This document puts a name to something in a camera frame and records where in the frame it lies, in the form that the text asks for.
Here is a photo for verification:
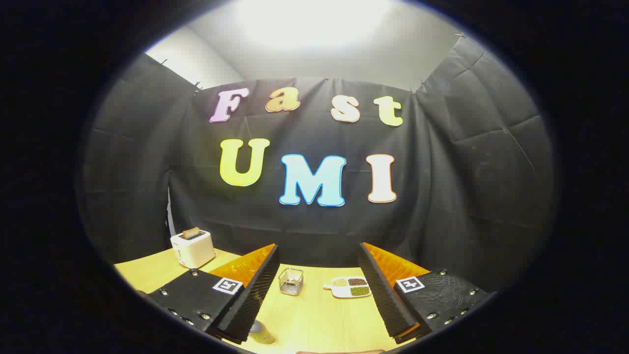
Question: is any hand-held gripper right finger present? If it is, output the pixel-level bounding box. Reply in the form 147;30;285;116
358;242;495;345

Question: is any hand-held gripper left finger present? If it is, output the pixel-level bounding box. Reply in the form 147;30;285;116
137;243;280;345

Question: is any silver bottle with green label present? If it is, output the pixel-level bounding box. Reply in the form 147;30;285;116
247;320;277;345

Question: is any white divided dish with beans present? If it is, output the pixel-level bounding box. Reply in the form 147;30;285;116
323;276;372;298

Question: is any wooden table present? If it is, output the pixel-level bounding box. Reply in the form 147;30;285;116
114;248;428;354

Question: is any cream toaster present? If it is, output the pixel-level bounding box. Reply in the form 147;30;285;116
170;227;217;269

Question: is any black backdrop cloth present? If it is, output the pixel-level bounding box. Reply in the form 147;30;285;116
81;37;556;295

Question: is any wire mesh basket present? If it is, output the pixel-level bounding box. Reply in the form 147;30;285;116
279;267;304;296

